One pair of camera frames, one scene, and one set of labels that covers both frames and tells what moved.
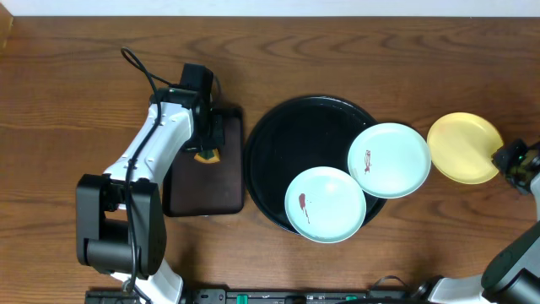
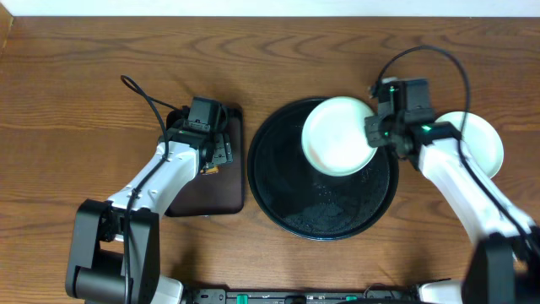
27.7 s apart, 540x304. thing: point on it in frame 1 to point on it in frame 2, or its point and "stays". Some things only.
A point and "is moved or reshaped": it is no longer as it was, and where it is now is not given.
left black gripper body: (213, 138) to (222, 149)
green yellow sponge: (207, 156) is moved or reshaped
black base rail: (264, 295) stays
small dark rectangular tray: (193, 187) stays
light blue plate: (325, 204) to (334, 137)
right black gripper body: (510, 158) to (382, 132)
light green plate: (389, 160) to (480, 138)
